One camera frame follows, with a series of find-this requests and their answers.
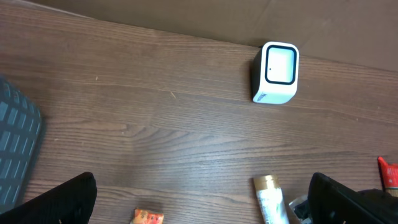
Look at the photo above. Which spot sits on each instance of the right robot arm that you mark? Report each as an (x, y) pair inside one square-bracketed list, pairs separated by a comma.
[(301, 210)]

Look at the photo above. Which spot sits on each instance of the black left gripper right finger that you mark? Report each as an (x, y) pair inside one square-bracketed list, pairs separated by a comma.
[(332, 202)]

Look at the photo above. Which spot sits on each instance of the white tube with gold cap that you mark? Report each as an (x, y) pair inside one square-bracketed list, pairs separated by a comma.
[(270, 197)]

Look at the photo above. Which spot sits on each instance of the white barcode scanner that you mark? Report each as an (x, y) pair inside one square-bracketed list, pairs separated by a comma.
[(274, 73)]

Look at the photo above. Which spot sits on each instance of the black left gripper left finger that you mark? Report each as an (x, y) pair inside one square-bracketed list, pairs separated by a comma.
[(69, 203)]

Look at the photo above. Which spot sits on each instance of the long orange snack package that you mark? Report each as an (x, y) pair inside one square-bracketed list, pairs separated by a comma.
[(389, 176)]

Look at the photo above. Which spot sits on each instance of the small orange packet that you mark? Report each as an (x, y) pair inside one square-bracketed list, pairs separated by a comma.
[(147, 217)]

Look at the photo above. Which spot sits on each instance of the grey plastic shopping basket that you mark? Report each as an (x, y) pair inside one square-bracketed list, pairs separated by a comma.
[(21, 130)]

